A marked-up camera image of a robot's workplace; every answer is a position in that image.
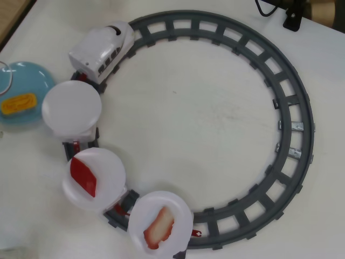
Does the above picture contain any yellow egg sushi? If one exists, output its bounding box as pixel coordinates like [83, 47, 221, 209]
[1, 93, 38, 116]

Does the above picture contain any red tuna sushi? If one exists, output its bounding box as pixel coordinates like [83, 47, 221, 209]
[70, 158, 98, 198]

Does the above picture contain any white Shinkansen toy locomotive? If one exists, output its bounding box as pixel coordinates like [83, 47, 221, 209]
[68, 21, 135, 85]

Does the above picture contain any blue round dish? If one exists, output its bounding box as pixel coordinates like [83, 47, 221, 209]
[0, 61, 57, 127]

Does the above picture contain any white plate with red tuna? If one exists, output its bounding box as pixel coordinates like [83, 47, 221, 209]
[61, 147, 127, 213]

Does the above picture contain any white plate with salmon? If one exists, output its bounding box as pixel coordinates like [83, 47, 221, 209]
[127, 190, 194, 259]

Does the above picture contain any white train wagon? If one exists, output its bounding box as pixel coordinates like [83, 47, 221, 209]
[101, 185, 129, 215]
[52, 125, 99, 142]

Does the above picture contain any empty white round plate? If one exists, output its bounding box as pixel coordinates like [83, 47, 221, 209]
[42, 80, 102, 135]

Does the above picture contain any grey circular toy train track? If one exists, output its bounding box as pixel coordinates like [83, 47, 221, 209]
[63, 10, 316, 250]

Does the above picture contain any silver foil strip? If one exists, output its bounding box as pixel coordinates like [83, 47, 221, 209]
[274, 142, 314, 164]
[277, 120, 316, 133]

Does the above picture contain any black stand clamp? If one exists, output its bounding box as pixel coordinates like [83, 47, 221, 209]
[265, 0, 308, 32]

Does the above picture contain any black cable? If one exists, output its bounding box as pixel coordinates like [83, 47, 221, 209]
[254, 0, 286, 17]

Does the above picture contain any thin white cable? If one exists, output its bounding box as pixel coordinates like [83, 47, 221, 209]
[0, 61, 14, 96]

